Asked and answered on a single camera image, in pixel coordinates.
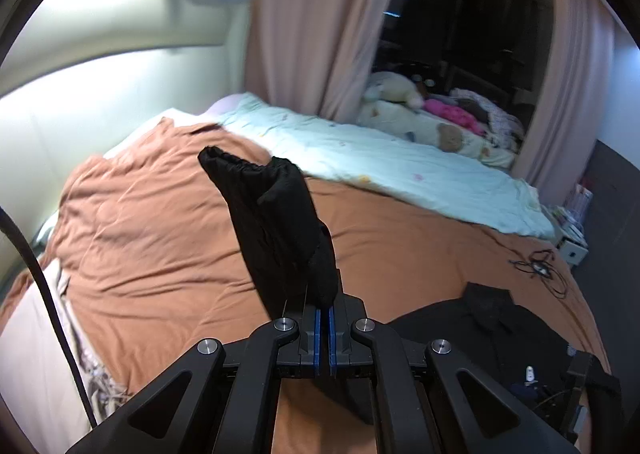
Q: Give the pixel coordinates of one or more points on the pink right curtain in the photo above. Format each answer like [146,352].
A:
[569,112]

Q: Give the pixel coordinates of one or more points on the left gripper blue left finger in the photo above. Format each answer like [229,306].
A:
[310,345]

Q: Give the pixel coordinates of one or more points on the folded beige blanket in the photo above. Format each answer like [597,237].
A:
[36,382]

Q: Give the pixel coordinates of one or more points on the bear-print cushion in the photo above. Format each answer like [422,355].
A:
[423,128]

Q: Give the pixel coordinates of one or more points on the light green quilt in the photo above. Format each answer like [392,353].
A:
[452,185]

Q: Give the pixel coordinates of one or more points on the plush toy on window seat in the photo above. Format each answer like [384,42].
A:
[393,88]

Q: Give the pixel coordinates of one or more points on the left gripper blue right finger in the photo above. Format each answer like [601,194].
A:
[347,357]

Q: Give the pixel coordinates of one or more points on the pink clothes pile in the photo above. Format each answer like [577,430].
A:
[454,114]

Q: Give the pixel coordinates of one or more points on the orange-brown bed sheet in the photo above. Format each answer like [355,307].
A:
[155,266]

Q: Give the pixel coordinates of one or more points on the black long-sleeve shirt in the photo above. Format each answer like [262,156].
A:
[288,249]

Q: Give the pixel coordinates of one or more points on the pink curtain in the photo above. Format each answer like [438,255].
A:
[313,56]
[569,112]

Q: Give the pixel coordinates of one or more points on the white right nightstand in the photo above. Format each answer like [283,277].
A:
[570,244]

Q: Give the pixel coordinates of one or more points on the pink left curtain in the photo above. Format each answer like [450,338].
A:
[313,56]

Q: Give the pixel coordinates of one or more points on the cream padded headboard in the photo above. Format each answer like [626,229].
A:
[83,74]

